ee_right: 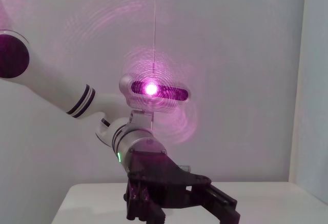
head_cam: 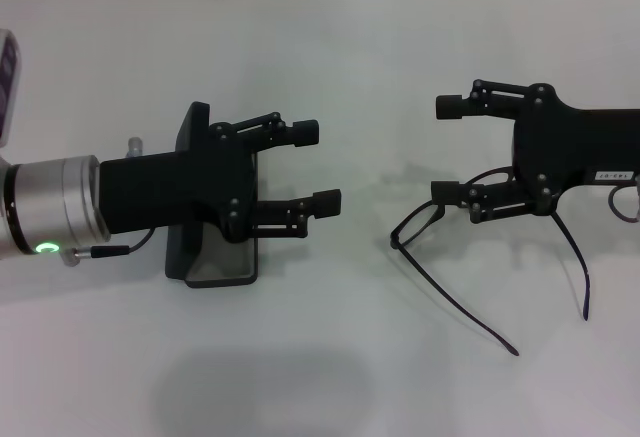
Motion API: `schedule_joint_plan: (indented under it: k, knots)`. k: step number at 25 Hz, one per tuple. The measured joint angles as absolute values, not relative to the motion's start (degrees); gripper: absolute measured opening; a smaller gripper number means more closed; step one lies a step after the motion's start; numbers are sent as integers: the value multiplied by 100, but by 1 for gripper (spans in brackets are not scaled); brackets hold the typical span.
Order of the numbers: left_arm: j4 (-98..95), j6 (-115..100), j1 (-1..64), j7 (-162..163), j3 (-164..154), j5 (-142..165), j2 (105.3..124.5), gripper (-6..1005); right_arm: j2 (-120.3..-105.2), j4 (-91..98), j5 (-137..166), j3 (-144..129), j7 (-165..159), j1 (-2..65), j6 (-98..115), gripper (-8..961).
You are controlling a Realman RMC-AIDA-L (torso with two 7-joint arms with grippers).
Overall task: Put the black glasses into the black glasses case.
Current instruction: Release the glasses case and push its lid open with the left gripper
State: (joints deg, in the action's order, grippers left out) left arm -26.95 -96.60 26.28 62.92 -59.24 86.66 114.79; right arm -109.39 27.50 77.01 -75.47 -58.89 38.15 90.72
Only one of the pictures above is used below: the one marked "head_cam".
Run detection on black glasses case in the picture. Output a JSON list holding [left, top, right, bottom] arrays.
[[164, 101, 260, 289]]

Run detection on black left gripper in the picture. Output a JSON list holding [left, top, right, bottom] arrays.
[[99, 111, 343, 245]]

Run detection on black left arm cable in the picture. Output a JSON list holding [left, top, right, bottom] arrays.
[[58, 229, 154, 267]]

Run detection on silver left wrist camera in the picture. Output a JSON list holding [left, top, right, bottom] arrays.
[[0, 28, 23, 148]]

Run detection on black glasses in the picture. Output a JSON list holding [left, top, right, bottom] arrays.
[[390, 166, 596, 358]]

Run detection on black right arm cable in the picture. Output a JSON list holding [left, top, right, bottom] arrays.
[[606, 182, 640, 224]]

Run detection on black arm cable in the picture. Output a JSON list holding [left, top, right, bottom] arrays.
[[606, 182, 640, 224], [58, 229, 154, 267]]

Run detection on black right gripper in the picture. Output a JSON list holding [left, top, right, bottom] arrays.
[[430, 78, 640, 224]]

